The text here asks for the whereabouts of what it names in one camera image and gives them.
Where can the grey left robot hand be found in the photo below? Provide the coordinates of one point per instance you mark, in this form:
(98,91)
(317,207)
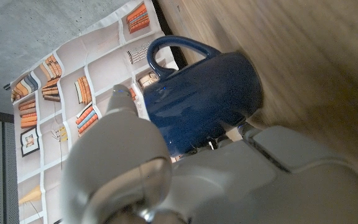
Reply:
(228,186)

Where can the dark blue ceramic cup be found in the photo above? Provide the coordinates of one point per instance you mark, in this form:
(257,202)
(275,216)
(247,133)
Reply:
(204,90)

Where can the printed bookshelf backdrop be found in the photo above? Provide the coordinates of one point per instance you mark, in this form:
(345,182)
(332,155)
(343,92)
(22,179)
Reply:
(104,68)

